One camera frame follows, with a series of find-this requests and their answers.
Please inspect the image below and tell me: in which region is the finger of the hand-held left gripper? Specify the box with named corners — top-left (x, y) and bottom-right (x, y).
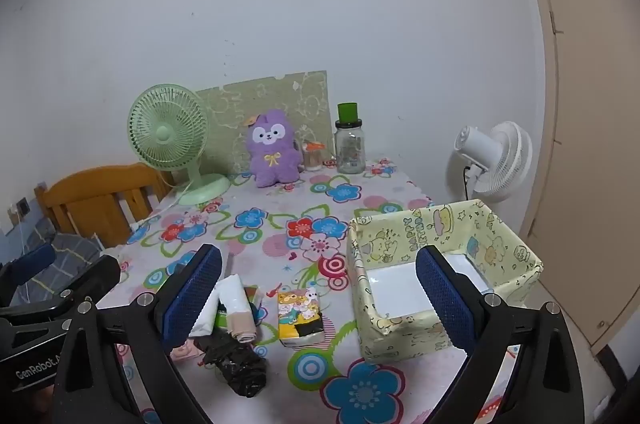
top-left (0, 243), bottom-right (57, 290)
top-left (0, 255), bottom-right (122, 330)

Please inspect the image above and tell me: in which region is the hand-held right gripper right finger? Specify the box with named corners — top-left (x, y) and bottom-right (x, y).
top-left (416, 245), bottom-right (586, 424)

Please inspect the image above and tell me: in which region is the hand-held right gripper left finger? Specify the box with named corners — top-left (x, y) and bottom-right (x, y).
top-left (50, 244), bottom-right (223, 424)

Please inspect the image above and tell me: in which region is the white cloth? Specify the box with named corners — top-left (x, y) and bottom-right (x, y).
top-left (189, 274), bottom-right (251, 339)

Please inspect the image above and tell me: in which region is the beige cloth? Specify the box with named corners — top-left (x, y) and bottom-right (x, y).
top-left (225, 310), bottom-right (258, 345)

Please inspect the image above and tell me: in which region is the green tissue packet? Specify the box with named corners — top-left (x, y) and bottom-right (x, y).
top-left (214, 285), bottom-right (265, 330)

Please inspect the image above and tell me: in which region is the yellow cartoon print box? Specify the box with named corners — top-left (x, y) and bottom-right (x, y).
top-left (347, 199), bottom-right (544, 365)

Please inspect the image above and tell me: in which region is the black cloth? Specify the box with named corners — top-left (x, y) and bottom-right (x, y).
top-left (194, 329), bottom-right (267, 398)

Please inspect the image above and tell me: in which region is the yellow cartoon tissue packet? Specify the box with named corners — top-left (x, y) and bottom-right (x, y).
top-left (277, 288), bottom-right (326, 348)

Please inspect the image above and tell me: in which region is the grey plaid blanket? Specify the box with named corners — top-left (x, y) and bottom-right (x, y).
top-left (0, 224), bottom-right (103, 305)

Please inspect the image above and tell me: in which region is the white standing fan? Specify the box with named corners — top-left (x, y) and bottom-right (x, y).
top-left (442, 121), bottom-right (534, 217)

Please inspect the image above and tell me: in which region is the green desk fan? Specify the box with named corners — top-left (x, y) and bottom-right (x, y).
top-left (127, 83), bottom-right (232, 206)

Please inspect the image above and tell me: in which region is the purple plush toy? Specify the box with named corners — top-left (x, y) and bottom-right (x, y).
top-left (243, 108), bottom-right (304, 189)

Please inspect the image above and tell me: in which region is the glass jar green lid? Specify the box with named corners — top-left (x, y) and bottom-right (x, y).
top-left (334, 103), bottom-right (365, 175)

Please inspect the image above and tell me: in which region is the small jar orange lid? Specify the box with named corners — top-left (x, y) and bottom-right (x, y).
top-left (302, 141), bottom-right (325, 172)

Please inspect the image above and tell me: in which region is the beige door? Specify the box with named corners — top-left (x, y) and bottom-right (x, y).
top-left (505, 0), bottom-right (640, 355)

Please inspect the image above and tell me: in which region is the green patterned board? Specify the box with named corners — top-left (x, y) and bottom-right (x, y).
top-left (195, 71), bottom-right (329, 177)

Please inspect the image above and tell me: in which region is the white fan cable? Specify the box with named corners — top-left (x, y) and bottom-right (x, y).
top-left (131, 169), bottom-right (190, 231)

